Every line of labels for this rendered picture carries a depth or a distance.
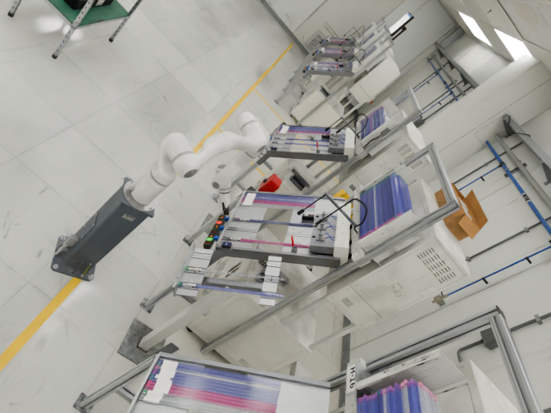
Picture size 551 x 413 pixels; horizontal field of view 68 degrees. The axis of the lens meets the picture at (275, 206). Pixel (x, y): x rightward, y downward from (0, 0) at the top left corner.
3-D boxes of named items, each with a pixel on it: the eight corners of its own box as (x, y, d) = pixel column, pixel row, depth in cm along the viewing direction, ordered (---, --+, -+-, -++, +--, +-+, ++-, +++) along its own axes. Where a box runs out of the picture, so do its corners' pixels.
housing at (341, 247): (332, 266, 228) (334, 246, 221) (337, 220, 269) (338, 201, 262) (347, 268, 226) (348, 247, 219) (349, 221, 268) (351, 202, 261)
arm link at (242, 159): (249, 165, 224) (217, 194, 240) (259, 153, 237) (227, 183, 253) (238, 152, 222) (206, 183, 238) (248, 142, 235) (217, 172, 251)
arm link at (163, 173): (156, 186, 199) (185, 158, 188) (141, 155, 203) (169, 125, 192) (174, 186, 209) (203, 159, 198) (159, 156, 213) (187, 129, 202)
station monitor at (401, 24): (388, 36, 593) (412, 15, 574) (386, 31, 642) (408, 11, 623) (393, 43, 597) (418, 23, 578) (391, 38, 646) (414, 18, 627)
